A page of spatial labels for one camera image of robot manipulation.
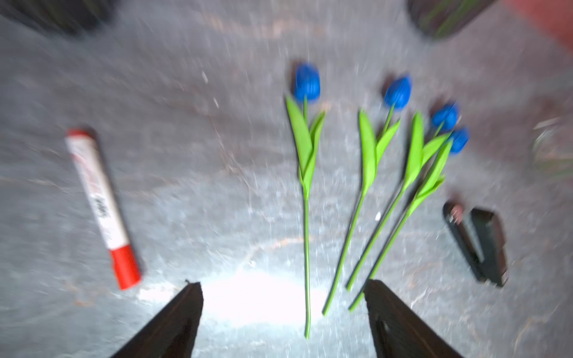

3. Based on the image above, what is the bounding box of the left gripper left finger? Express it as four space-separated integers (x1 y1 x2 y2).
113 282 204 357

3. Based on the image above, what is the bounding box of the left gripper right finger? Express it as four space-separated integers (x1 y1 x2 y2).
363 280 462 358

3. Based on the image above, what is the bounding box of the blue tulip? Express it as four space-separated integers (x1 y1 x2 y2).
322 75 413 316
369 102 463 278
348 127 470 313
285 62 325 339

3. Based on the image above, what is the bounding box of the black stapler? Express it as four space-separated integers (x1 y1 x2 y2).
443 201 507 288

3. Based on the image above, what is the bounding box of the red white marker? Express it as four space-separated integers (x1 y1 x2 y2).
66 129 141 290

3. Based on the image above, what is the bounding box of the clear glass vase with ribbon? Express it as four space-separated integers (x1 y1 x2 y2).
532 116 572 178

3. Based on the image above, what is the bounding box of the middle dark ribbed vase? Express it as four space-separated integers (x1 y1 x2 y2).
406 0 496 40

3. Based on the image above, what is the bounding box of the left dark glass vase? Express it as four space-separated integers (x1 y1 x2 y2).
1 0 121 37

